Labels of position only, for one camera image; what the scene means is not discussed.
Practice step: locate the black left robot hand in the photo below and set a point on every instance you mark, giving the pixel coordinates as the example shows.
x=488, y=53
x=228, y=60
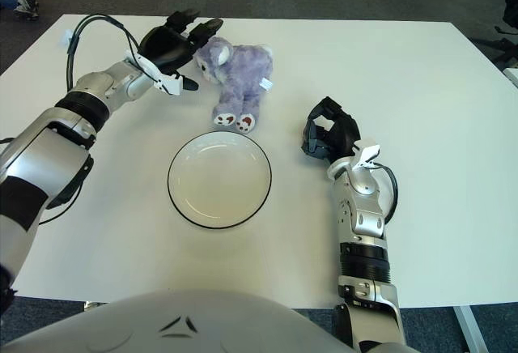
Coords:
x=166, y=45

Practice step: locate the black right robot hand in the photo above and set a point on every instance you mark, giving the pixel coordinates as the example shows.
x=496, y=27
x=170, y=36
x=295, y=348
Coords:
x=344, y=134

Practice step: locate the purple plush bunny doll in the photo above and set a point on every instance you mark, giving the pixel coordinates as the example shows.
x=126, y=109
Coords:
x=243, y=73

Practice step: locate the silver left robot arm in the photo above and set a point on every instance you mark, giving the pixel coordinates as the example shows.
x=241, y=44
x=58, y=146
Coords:
x=40, y=158

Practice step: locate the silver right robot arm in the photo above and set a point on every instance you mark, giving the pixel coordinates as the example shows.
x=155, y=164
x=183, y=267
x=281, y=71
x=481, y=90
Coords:
x=364, y=215

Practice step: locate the white plate with black rim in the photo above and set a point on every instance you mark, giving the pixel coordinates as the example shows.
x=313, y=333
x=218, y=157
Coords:
x=218, y=183

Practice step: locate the grey white sneaker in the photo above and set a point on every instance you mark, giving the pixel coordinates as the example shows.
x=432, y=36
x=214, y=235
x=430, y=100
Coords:
x=27, y=5

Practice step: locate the black stand legs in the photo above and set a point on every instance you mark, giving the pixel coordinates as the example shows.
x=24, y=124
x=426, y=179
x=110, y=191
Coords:
x=503, y=45

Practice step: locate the black device on stand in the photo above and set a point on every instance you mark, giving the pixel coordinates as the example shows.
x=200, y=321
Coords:
x=512, y=13

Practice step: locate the white table leg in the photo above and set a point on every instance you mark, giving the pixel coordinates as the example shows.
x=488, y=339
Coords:
x=469, y=328

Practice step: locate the grey robot torso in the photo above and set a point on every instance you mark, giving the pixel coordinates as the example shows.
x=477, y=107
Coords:
x=182, y=328

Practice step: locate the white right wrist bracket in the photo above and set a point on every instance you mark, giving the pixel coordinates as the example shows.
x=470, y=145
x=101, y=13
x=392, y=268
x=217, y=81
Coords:
x=370, y=152

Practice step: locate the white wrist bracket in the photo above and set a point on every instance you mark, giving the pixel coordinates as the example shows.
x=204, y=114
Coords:
x=170, y=83
x=370, y=152

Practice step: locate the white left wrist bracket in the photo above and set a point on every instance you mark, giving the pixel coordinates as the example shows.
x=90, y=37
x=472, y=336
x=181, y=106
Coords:
x=170, y=83

